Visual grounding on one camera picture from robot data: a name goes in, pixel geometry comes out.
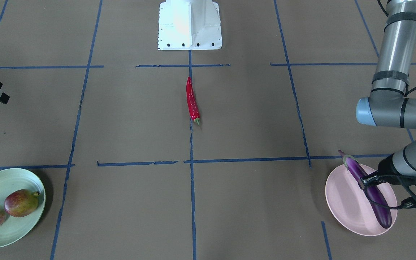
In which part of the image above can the red chili pepper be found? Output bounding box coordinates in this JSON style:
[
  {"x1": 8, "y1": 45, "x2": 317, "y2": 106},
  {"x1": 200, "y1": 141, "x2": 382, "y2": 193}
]
[{"x1": 186, "y1": 77, "x2": 201, "y2": 125}]

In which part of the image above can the white camera stand pillar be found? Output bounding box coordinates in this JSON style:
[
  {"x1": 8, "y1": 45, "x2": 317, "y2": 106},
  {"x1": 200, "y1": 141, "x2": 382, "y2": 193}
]
[{"x1": 157, "y1": 0, "x2": 223, "y2": 51}]

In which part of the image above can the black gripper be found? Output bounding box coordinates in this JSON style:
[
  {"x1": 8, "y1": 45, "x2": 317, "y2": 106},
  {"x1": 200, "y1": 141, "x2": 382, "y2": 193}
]
[{"x1": 359, "y1": 157, "x2": 411, "y2": 189}]

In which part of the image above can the light green plate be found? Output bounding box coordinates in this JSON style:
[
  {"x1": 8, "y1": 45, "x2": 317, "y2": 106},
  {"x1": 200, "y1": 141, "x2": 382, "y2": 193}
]
[{"x1": 0, "y1": 168, "x2": 46, "y2": 247}]

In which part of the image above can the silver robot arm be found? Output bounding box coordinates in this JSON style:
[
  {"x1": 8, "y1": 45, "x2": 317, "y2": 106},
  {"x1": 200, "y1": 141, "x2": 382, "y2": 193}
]
[{"x1": 356, "y1": 0, "x2": 416, "y2": 185}]

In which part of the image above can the red apple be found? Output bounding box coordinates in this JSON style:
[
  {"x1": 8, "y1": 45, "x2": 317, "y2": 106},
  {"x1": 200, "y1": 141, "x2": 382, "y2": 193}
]
[{"x1": 4, "y1": 189, "x2": 41, "y2": 218}]

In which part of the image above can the purple eggplant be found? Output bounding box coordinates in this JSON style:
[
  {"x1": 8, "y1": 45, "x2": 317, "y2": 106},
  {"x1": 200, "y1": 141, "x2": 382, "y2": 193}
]
[{"x1": 338, "y1": 150, "x2": 393, "y2": 229}]

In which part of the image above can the pink plate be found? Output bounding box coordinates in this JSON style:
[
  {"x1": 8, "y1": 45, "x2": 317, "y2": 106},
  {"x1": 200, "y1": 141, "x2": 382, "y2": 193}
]
[{"x1": 325, "y1": 164, "x2": 390, "y2": 237}]

